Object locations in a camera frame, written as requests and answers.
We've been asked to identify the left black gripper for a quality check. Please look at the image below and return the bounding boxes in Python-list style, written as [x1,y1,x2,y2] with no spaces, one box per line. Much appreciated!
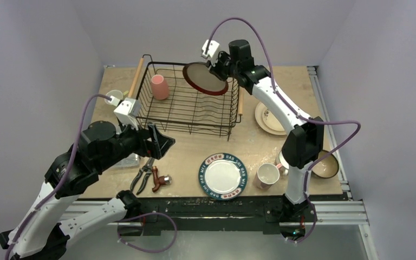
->
[97,115,176,171]

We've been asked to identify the red rimmed plate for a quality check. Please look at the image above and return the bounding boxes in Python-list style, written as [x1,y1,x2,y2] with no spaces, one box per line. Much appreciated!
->
[182,62,229,96]

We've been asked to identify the black wire dish rack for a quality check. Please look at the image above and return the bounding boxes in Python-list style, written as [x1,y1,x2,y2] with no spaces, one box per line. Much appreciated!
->
[133,54,243,138]

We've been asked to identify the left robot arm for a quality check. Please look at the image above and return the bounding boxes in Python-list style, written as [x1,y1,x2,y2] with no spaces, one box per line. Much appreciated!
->
[0,121,175,259]

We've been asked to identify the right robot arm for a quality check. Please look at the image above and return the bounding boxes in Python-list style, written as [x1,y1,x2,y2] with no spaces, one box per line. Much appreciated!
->
[202,40,324,220]

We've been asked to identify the black pliers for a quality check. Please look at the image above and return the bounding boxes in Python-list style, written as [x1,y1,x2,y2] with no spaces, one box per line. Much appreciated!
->
[130,158,155,195]

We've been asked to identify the clear plastic screw box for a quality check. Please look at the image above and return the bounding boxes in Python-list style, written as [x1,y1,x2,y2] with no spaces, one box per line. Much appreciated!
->
[112,153,140,168]

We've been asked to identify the pink rimmed large plate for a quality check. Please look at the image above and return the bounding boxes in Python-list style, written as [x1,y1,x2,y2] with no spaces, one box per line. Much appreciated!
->
[255,102,287,136]

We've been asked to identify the cream floral small plate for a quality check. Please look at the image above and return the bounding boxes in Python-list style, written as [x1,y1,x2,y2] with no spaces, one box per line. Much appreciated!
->
[262,108,285,132]

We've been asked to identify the green mug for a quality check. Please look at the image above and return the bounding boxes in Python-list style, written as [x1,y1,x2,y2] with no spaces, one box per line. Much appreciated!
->
[106,89,129,100]

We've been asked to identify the light pink mug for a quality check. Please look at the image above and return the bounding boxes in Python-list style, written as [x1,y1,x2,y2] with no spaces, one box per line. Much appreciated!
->
[253,163,282,190]

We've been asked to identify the white enamel mug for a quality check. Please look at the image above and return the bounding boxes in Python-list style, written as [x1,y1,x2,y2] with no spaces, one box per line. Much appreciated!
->
[275,152,289,176]

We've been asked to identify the dark ceramic bowl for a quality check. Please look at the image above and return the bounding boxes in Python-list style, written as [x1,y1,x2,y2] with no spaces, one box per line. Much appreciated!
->
[311,150,340,179]

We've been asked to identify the brown handled tool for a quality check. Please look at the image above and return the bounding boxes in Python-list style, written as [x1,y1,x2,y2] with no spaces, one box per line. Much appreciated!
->
[152,166,172,193]

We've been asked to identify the black base frame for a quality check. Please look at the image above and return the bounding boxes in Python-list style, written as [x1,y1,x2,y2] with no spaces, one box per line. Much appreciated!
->
[55,195,368,238]

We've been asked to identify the purple cable loop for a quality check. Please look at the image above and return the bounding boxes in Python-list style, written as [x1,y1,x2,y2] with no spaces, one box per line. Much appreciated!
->
[117,212,179,255]

